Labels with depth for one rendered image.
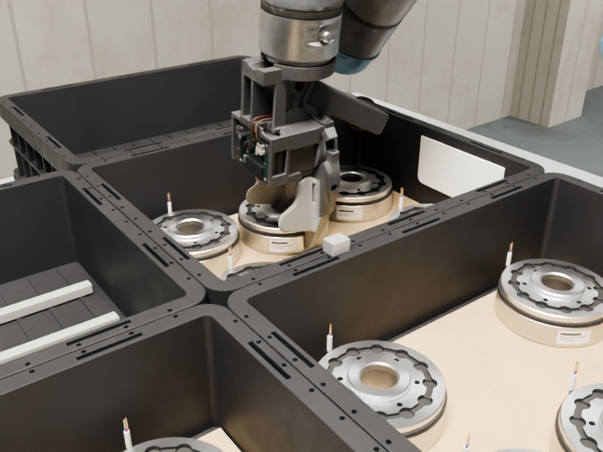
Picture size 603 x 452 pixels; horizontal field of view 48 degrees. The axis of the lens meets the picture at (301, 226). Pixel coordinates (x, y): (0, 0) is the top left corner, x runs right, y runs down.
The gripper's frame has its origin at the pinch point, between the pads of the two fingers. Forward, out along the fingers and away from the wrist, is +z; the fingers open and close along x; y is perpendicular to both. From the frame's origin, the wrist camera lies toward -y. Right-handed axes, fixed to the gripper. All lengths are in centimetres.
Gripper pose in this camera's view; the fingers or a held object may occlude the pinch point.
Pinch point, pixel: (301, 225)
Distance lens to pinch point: 76.3
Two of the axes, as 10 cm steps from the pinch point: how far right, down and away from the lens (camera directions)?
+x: 5.8, 4.8, -6.6
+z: -0.7, 8.3, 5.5
